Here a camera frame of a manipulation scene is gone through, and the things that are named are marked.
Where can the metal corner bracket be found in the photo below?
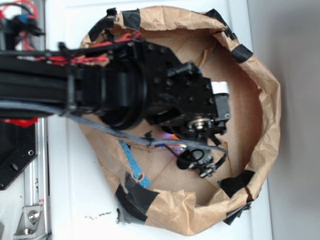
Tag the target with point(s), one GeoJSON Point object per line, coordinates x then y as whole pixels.
{"type": "Point", "coordinates": [31, 225]}

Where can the blue sponge strip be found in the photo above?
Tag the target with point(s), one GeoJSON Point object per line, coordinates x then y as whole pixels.
{"type": "Point", "coordinates": [136, 171]}

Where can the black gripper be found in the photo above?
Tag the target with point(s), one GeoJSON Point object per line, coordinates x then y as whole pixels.
{"type": "Point", "coordinates": [179, 98]}

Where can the aluminium extrusion rail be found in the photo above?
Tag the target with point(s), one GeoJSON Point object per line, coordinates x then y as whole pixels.
{"type": "Point", "coordinates": [36, 177]}

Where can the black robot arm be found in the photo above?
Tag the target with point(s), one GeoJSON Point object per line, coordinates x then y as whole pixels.
{"type": "Point", "coordinates": [124, 83]}

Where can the brown paper nest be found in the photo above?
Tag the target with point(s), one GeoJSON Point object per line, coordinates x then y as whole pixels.
{"type": "Point", "coordinates": [179, 200]}

